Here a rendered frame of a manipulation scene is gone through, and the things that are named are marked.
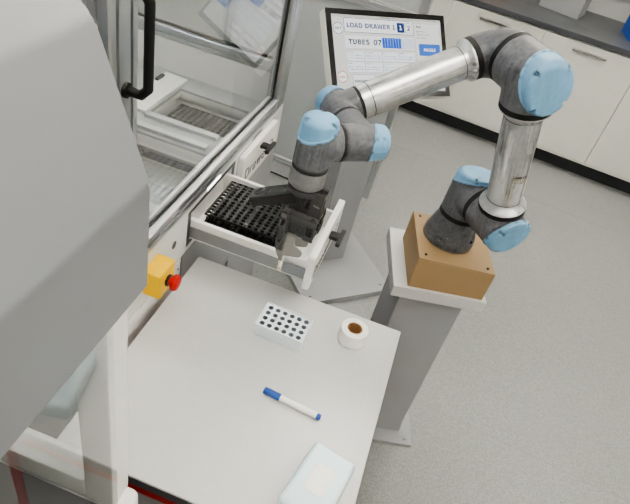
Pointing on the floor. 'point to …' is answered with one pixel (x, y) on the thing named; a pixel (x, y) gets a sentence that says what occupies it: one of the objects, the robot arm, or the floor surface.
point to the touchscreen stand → (351, 281)
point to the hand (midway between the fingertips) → (279, 252)
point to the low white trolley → (245, 393)
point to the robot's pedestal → (411, 338)
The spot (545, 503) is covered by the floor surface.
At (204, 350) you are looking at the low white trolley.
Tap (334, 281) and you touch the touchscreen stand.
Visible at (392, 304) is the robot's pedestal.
